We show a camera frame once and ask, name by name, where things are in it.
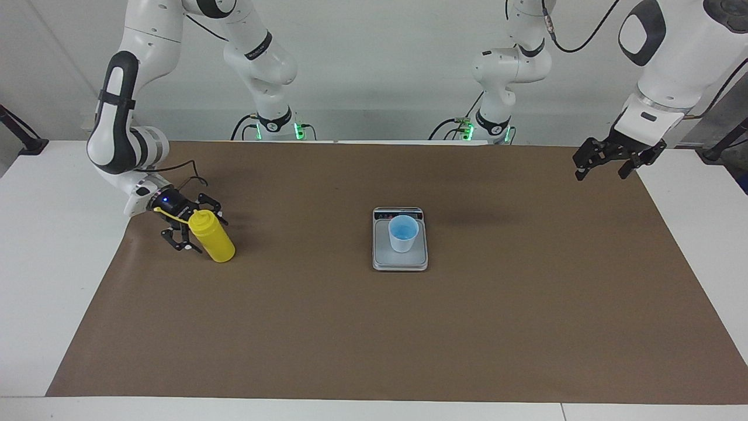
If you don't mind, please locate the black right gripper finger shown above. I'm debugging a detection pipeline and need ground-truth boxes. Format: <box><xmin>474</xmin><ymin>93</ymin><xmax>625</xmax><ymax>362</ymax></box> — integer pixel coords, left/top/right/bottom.
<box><xmin>162</xmin><ymin>226</ymin><xmax>204</xmax><ymax>254</ymax></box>
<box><xmin>196</xmin><ymin>193</ymin><xmax>229</xmax><ymax>226</ymax></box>

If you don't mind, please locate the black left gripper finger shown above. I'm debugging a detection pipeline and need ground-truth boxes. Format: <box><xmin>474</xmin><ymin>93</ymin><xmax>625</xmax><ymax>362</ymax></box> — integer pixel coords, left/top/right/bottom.
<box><xmin>573</xmin><ymin>137</ymin><xmax>610</xmax><ymax>182</ymax></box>
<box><xmin>618</xmin><ymin>140</ymin><xmax>667</xmax><ymax>180</ymax></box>

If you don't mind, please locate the yellow squeeze bottle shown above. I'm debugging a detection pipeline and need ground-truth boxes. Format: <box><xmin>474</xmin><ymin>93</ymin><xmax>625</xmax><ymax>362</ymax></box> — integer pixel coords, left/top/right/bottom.
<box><xmin>154</xmin><ymin>206</ymin><xmax>236</xmax><ymax>263</ymax></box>

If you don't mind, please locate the light blue plastic cup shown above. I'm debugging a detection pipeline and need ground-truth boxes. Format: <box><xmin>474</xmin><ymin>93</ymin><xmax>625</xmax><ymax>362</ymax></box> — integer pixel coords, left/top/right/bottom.
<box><xmin>388</xmin><ymin>215</ymin><xmax>420</xmax><ymax>254</ymax></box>

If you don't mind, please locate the silver digital kitchen scale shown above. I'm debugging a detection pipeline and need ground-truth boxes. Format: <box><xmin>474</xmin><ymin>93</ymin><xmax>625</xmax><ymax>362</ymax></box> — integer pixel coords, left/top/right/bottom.
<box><xmin>372</xmin><ymin>206</ymin><xmax>429</xmax><ymax>272</ymax></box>

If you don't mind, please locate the black clamp stand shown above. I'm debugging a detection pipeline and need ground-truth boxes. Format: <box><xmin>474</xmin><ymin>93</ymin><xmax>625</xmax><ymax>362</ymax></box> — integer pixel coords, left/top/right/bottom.
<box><xmin>701</xmin><ymin>117</ymin><xmax>748</xmax><ymax>163</ymax></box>
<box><xmin>0</xmin><ymin>105</ymin><xmax>49</xmax><ymax>156</ymax></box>

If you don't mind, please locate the brown paper table mat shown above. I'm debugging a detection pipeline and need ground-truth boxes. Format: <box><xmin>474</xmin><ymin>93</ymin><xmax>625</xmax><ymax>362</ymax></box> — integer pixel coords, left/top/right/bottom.
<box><xmin>46</xmin><ymin>140</ymin><xmax>748</xmax><ymax>405</ymax></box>

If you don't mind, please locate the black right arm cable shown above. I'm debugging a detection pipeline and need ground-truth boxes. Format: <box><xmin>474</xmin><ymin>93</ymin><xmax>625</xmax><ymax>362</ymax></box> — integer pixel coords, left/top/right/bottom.
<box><xmin>136</xmin><ymin>159</ymin><xmax>211</xmax><ymax>191</ymax></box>

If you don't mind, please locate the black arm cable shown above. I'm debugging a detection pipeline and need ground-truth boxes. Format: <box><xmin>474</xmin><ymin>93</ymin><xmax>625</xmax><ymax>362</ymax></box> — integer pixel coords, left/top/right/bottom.
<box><xmin>539</xmin><ymin>0</ymin><xmax>748</xmax><ymax>120</ymax></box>
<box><xmin>136</xmin><ymin>159</ymin><xmax>211</xmax><ymax>191</ymax></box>

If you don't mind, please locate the black base cable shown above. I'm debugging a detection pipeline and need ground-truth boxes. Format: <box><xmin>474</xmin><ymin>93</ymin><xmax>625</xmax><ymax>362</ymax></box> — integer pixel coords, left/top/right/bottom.
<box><xmin>231</xmin><ymin>113</ymin><xmax>261</xmax><ymax>141</ymax></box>
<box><xmin>428</xmin><ymin>91</ymin><xmax>486</xmax><ymax>141</ymax></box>

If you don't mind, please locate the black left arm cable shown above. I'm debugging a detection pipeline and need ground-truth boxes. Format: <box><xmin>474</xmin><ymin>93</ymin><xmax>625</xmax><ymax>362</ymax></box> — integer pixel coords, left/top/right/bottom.
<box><xmin>539</xmin><ymin>0</ymin><xmax>748</xmax><ymax>120</ymax></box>

